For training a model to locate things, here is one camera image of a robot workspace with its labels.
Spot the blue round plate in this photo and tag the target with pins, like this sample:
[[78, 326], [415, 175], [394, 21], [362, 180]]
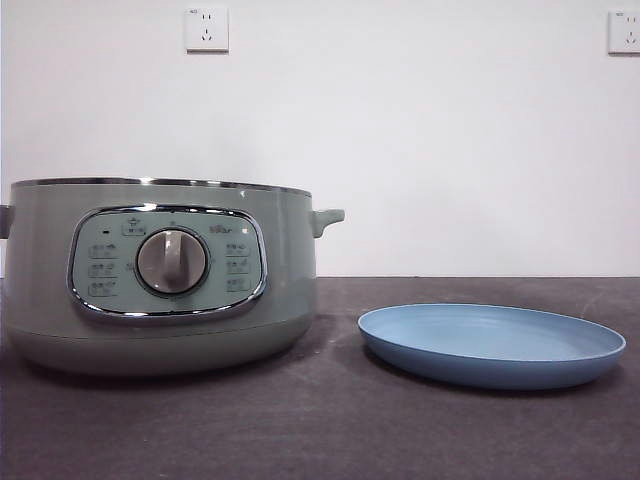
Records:
[[475, 340]]

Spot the pale green electric steamer pot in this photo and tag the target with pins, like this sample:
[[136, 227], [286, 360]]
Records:
[[200, 345]]

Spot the white wall socket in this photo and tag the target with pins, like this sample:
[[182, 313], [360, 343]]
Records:
[[625, 32], [208, 30]]

